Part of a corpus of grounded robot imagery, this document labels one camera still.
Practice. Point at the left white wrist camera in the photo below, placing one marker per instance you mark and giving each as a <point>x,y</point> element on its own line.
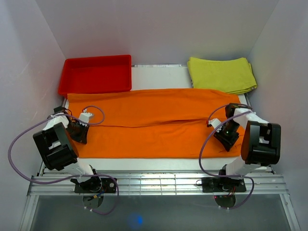
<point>85,117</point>

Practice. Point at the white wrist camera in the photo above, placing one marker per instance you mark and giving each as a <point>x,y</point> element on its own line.
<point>215,124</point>
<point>85,117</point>

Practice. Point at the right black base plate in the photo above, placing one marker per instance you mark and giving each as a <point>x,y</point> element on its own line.
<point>209,186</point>

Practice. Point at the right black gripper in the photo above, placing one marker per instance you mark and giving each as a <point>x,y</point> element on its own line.
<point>227,143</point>

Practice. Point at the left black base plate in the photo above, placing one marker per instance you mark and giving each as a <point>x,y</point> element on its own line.
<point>104,185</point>

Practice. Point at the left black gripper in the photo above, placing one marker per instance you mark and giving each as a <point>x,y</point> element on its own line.
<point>82,137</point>

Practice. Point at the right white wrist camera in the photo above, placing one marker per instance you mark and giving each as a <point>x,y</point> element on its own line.
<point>215,124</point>

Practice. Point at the red plastic tray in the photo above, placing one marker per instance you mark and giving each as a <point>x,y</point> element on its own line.
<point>96,75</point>

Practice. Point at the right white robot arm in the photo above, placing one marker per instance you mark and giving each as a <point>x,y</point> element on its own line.
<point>260,147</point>

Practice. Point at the folded yellow trousers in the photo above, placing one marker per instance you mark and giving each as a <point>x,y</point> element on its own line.
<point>231,76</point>

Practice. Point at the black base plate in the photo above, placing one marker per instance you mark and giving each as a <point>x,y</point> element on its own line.
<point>209,186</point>
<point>104,185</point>

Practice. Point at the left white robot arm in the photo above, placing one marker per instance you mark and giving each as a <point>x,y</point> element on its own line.
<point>56,146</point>

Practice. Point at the orange trousers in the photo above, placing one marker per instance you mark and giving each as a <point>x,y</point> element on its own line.
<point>165,123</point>

